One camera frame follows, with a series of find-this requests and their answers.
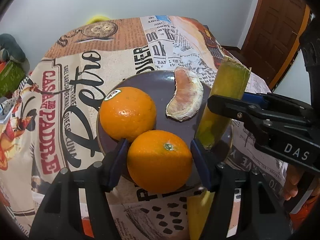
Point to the person's right hand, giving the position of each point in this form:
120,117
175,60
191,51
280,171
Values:
293,176

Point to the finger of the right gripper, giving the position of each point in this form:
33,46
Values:
293,139
278,103

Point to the orange with green stem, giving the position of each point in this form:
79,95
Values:
159,161

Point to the peeled pomelo segment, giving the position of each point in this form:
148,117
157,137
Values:
188,95

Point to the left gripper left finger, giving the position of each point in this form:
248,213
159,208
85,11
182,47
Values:
59,215

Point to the printed newspaper tablecloth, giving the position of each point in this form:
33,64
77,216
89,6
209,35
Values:
50,123

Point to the brown wooden door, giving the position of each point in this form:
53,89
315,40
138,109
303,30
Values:
273,37

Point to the grey plush pillow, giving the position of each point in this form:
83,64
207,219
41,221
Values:
11,51

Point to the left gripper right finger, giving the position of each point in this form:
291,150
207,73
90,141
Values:
243,207

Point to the dark purple plate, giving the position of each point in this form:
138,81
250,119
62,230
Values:
162,104

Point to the green patterned box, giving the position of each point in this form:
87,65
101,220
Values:
11,76

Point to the orange with sticker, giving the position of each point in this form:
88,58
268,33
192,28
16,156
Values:
127,112

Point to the yellow round object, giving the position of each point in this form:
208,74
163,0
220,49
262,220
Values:
96,19

